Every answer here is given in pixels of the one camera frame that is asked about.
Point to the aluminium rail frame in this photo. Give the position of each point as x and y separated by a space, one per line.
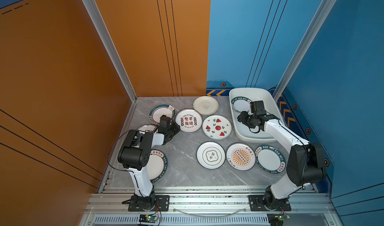
210 206

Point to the orange sunburst plate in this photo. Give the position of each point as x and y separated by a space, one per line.
241 157

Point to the green clover outline plate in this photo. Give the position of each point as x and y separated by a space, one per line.
210 155

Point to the watermelon pattern plate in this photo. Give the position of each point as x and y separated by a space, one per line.
217 127

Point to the red chinese characters plate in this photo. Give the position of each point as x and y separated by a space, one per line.
189 120

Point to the green lettered plate right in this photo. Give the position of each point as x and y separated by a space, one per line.
270 159

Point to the cream plain plate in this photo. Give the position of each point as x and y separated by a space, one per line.
206 105

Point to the right circuit board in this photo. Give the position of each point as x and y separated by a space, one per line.
278 220

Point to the green lettered plate front left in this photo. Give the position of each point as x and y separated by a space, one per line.
157 165

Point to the red rim plate left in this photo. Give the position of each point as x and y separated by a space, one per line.
151 128

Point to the green lettered rim plate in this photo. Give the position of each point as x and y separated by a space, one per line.
240 104

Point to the green rim plate back left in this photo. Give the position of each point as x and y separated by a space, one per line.
157 112

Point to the white plastic bin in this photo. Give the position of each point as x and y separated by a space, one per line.
255 94

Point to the left circuit board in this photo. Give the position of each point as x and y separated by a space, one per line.
148 220

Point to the circuit board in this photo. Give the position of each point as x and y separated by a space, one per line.
148 220
278 220

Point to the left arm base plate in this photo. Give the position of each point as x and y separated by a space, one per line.
149 204

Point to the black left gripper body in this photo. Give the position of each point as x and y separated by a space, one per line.
173 130

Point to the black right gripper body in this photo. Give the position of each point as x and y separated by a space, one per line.
247 119

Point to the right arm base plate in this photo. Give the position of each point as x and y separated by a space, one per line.
260 203

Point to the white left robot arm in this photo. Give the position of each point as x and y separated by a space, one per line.
134 156

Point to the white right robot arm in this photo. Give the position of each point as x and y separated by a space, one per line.
306 162

